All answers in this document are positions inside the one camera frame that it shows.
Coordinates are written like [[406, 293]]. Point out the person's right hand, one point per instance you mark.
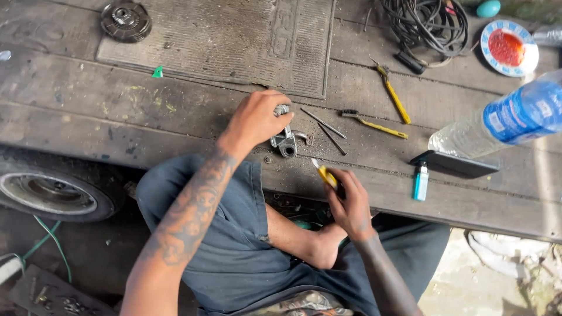
[[351, 206]]

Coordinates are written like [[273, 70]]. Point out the person's left hand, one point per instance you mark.
[[253, 118]]

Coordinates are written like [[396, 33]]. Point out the person's right fingers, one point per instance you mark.
[[340, 184]]

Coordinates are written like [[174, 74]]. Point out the yellow utility knife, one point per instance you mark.
[[325, 174]]

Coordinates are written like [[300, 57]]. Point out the grey metal engine part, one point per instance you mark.
[[284, 138]]

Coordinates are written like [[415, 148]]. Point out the thin metal rod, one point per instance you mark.
[[322, 122], [332, 139]]

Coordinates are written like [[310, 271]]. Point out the person's foot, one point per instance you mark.
[[325, 245]]

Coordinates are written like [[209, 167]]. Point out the teal lighter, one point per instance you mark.
[[420, 182]]

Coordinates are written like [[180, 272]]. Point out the person's blue shorts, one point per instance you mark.
[[246, 245]]

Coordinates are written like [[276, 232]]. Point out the black smartphone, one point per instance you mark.
[[456, 164]]

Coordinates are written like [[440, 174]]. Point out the clear plastic water bottle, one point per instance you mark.
[[505, 118]]

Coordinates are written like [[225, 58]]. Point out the white cloth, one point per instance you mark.
[[505, 254]]

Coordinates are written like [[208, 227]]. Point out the grey rubber car mat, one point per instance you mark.
[[228, 44]]

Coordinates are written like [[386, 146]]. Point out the small green plastic scrap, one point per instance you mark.
[[157, 72]]

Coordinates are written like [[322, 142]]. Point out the blue white plate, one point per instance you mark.
[[508, 47]]

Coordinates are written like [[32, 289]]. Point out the teal egg shaped object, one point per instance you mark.
[[488, 8]]

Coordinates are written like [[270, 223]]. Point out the black wheel with grey hub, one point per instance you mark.
[[52, 188]]

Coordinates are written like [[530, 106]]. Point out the dark tray of small parts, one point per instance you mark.
[[52, 296]]

